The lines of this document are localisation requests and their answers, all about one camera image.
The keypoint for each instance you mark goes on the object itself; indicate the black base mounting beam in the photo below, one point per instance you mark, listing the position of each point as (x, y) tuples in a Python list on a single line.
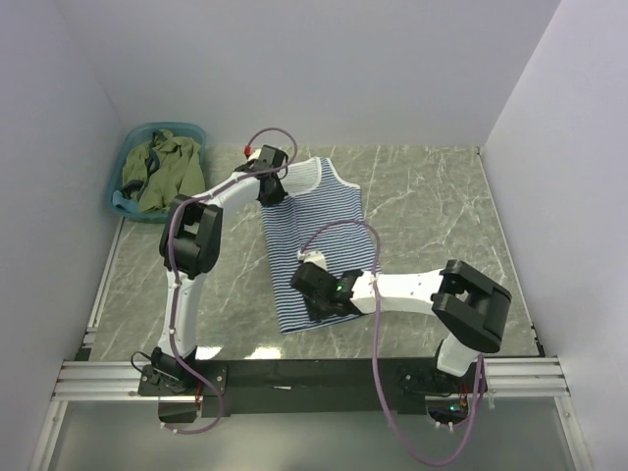
[(405, 385)]

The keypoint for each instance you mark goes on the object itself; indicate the teal plastic laundry basket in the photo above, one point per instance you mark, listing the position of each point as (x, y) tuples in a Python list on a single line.
[(134, 138)]

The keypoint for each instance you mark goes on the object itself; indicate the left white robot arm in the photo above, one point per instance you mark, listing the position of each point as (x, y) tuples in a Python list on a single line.
[(190, 245)]

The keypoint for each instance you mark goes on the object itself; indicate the blue white striped tank top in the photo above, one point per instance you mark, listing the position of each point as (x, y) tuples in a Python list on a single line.
[(321, 212)]

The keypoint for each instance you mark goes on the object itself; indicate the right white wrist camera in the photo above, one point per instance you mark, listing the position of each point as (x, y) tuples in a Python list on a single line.
[(315, 257)]

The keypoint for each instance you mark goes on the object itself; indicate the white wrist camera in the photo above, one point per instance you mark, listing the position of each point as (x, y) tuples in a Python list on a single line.
[(251, 155), (315, 257)]

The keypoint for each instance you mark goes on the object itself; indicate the olive green tank top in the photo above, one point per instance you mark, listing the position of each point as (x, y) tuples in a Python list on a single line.
[(158, 170)]

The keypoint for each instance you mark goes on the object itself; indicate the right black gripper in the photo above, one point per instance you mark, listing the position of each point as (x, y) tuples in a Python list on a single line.
[(314, 314)]

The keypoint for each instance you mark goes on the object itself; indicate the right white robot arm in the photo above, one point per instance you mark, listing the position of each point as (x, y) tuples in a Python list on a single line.
[(473, 307)]

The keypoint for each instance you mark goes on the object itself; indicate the aluminium extrusion frame rail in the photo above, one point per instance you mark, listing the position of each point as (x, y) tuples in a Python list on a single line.
[(238, 321)]

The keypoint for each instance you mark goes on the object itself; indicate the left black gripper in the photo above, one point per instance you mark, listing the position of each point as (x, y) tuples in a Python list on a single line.
[(281, 194)]

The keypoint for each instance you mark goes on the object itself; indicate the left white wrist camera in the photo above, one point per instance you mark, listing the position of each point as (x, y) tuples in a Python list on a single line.
[(251, 155)]

